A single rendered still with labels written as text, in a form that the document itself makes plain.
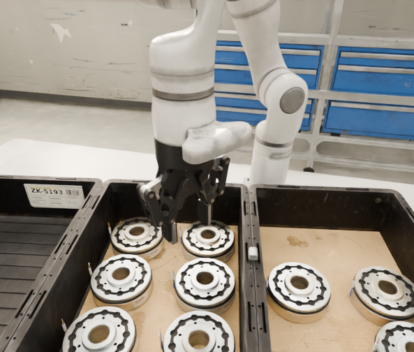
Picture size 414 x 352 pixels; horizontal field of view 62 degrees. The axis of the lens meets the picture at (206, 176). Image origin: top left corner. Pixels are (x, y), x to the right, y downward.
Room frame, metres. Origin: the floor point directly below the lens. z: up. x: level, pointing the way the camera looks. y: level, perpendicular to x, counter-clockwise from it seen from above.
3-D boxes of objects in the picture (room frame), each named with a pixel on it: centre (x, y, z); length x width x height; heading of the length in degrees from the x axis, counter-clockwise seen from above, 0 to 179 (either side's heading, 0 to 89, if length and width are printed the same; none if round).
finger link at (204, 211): (0.40, 0.00, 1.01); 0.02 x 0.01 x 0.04; 41
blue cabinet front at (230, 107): (2.27, -0.36, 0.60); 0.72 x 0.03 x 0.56; 77
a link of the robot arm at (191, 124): (0.37, 0.01, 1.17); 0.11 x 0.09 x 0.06; 41
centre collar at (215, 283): (0.40, 0.00, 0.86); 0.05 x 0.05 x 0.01
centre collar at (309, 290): (0.39, -0.15, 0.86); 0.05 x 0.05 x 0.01
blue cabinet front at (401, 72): (2.09, -1.14, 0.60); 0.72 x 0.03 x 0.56; 77
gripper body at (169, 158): (0.38, 0.03, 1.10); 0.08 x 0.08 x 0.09
